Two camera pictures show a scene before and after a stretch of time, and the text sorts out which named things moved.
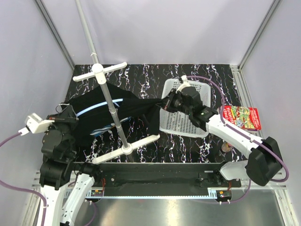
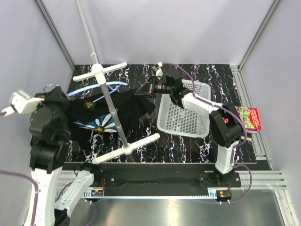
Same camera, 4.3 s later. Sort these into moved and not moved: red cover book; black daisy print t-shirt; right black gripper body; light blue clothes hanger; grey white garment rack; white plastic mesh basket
Moved: light blue clothes hanger; black daisy print t-shirt; right black gripper body
Not moved: grey white garment rack; red cover book; white plastic mesh basket
